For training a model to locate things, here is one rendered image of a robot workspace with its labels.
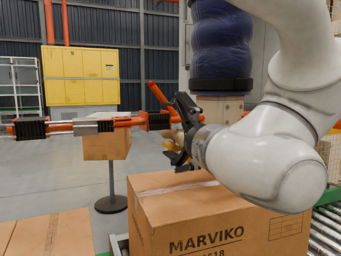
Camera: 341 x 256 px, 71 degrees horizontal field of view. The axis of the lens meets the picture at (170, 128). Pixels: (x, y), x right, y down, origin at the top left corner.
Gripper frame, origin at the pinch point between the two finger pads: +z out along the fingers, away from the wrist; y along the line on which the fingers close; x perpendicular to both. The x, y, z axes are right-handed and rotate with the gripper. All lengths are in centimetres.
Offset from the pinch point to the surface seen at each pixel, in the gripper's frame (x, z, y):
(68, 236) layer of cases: -29, 66, 67
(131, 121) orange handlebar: -7.5, 11.3, -0.9
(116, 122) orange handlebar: -12.0, 11.2, -0.8
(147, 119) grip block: -2.8, 10.2, -1.3
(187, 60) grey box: 58, 104, -31
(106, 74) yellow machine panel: 91, 737, -50
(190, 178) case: 19.7, 24.2, 25.8
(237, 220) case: 21.9, -3.8, 29.9
